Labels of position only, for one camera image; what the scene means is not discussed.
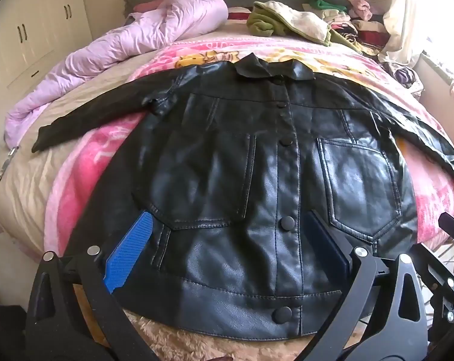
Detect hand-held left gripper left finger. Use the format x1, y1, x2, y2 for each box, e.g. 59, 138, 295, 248
24, 211, 158, 361

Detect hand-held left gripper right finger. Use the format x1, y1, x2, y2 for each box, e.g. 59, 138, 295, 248
296, 211, 428, 361

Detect black leather jacket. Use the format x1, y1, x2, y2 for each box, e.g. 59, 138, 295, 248
32, 53, 454, 343

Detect pile of folded clothes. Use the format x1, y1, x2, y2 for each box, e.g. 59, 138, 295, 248
301, 0, 391, 56

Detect pink printed blanket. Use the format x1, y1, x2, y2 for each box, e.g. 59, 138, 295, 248
43, 39, 454, 267

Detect fluffy tan blanket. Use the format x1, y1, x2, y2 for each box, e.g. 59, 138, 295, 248
73, 284, 370, 361

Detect beige bed sheet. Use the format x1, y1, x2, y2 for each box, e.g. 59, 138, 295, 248
0, 19, 250, 309

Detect silver zipper strip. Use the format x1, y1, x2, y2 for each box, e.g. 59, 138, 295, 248
0, 146, 20, 181

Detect dark patterned cloth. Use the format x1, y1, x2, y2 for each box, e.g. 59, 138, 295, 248
385, 62, 425, 96

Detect lilac duvet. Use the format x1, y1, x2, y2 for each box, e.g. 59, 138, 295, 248
7, 0, 228, 147

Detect cream curtain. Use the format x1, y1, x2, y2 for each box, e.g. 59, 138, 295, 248
377, 0, 454, 63

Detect green and cream garment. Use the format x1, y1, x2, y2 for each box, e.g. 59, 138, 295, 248
247, 1, 363, 54

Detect cream wardrobe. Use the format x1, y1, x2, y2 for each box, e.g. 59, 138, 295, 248
0, 0, 94, 94

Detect pink pillow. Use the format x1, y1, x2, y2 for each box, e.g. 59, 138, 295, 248
133, 0, 182, 14

